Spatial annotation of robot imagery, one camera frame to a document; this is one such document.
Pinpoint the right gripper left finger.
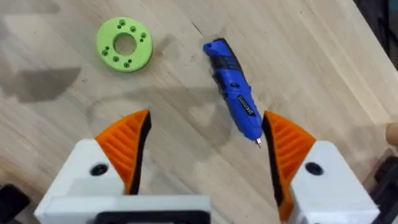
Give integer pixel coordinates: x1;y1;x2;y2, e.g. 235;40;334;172
34;109;152;220

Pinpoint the green disc with holes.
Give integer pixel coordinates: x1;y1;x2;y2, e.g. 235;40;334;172
95;16;154;73

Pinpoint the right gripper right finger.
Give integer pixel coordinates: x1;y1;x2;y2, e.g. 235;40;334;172
261;110;381;224

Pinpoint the black rail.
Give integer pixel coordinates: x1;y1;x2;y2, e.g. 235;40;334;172
362;149;398;224

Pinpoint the blue electric screwdriver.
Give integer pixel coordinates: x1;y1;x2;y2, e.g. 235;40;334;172
203;37;264;149

